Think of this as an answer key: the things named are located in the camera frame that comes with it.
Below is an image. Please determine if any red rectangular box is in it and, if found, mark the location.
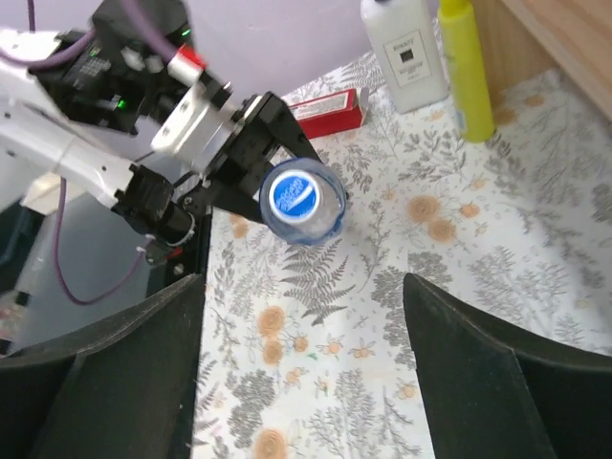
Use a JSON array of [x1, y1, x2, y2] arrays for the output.
[[290, 87, 370, 140]]

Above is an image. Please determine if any yellow squeeze bottle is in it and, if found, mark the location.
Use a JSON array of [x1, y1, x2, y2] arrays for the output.
[[437, 0, 495, 143]]

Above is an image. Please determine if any wooden shelf rack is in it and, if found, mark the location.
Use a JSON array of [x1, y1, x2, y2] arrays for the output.
[[472, 0, 611, 118]]

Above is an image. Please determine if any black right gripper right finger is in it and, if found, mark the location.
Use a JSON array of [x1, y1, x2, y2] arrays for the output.
[[403, 273, 611, 459]]

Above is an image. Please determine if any white bottle black cap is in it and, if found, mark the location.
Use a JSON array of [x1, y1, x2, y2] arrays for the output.
[[361, 0, 448, 114]]

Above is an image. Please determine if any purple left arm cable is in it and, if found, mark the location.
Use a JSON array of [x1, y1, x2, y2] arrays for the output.
[[0, 0, 178, 307]]

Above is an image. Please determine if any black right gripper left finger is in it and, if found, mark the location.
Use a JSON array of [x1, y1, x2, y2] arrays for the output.
[[1, 274, 204, 458]]

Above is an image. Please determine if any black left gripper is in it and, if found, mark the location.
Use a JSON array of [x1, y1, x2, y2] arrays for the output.
[[184, 92, 321, 224]]

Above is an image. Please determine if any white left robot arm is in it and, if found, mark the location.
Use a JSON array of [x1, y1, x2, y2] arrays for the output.
[[1, 1, 317, 248]]

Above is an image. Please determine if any floral tablecloth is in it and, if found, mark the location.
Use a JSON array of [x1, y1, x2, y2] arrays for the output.
[[192, 54, 611, 458]]

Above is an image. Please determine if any blue label water bottle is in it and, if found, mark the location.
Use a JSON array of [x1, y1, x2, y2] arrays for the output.
[[258, 158, 347, 246]]

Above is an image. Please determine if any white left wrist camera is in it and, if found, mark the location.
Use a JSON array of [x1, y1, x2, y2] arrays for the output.
[[150, 83, 233, 173]]

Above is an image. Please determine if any white blue cap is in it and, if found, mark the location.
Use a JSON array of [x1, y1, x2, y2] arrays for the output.
[[269, 169, 320, 225]]

